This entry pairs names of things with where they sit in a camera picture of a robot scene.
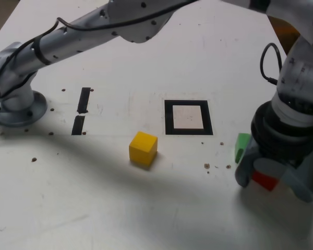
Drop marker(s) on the brown background furniture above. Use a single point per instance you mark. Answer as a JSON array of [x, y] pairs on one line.
[[284, 31]]

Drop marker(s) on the black tape strip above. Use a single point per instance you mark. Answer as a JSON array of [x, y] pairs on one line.
[[84, 101]]

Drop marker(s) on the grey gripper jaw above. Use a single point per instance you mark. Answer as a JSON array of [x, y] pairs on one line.
[[243, 169], [302, 182]]

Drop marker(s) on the red cube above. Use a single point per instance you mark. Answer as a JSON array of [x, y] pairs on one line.
[[264, 181]]

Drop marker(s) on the green cube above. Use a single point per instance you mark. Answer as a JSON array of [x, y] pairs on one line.
[[241, 143]]

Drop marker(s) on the yellow cube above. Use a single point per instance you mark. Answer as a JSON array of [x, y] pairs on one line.
[[142, 151]]

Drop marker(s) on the black tape square outline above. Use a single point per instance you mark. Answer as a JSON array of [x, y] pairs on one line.
[[169, 117]]

